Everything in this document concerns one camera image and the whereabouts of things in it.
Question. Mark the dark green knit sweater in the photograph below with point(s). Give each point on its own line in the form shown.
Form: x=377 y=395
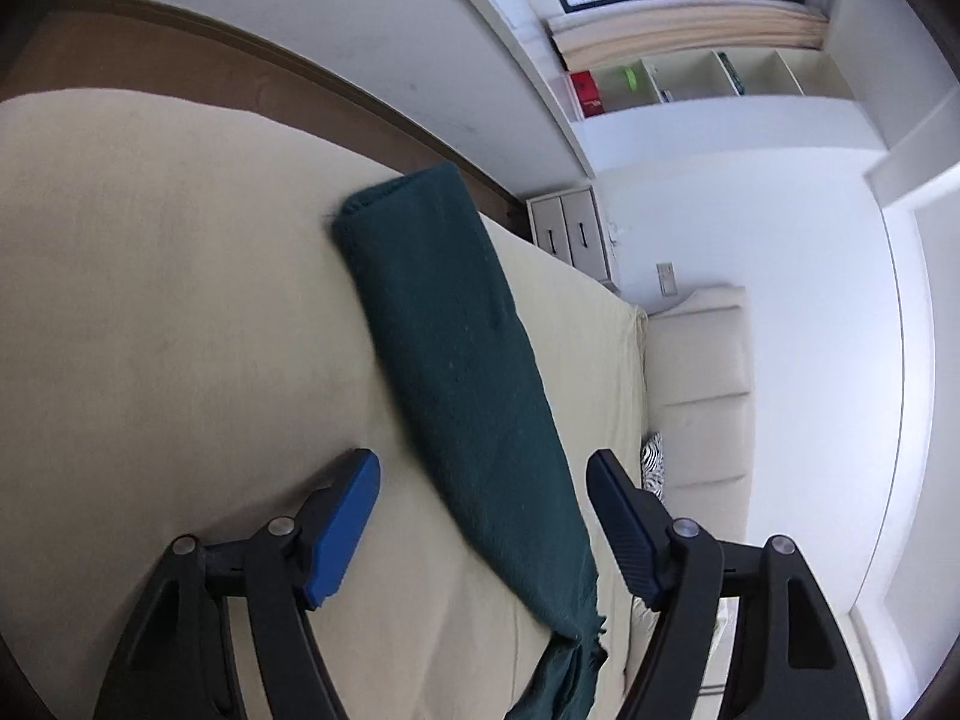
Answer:
x=463 y=374

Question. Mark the wall shelf unit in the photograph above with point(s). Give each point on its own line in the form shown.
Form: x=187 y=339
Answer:
x=722 y=72

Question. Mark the red box on shelf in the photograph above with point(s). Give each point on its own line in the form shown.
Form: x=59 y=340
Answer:
x=587 y=92

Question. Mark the cream padded headboard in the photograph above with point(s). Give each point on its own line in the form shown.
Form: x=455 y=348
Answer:
x=700 y=382

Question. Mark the cream bed sheet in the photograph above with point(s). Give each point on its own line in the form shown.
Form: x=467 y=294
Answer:
x=183 y=351

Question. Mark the green item on shelf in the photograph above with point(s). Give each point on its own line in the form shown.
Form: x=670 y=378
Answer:
x=632 y=79

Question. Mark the wall power socket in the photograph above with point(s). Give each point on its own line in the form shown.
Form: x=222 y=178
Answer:
x=666 y=279

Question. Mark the white bedside drawer cabinet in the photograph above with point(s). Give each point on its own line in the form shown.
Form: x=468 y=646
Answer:
x=570 y=227

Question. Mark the zebra print pillow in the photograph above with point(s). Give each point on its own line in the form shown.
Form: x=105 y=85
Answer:
x=652 y=462

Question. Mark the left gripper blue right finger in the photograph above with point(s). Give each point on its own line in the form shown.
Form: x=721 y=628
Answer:
x=635 y=524

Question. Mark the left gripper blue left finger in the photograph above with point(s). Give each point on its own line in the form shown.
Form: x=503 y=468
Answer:
x=331 y=522

